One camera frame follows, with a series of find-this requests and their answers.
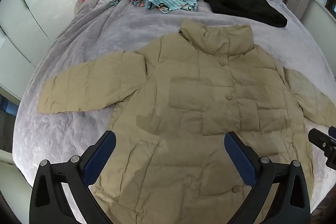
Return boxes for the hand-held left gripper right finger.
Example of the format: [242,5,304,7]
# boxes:
[224,131,311,224]

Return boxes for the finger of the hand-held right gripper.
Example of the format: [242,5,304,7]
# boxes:
[308,126,336,170]

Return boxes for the beige puffer jacket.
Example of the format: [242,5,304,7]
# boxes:
[37,19,336,224]

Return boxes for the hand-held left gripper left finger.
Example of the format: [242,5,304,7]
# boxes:
[30,130,116,224]

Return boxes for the lavender bed blanket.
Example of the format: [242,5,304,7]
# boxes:
[12,0,336,214]

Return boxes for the white wardrobe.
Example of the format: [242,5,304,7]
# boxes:
[0,0,82,100]

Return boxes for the black garment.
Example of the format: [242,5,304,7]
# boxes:
[202,0,288,28]

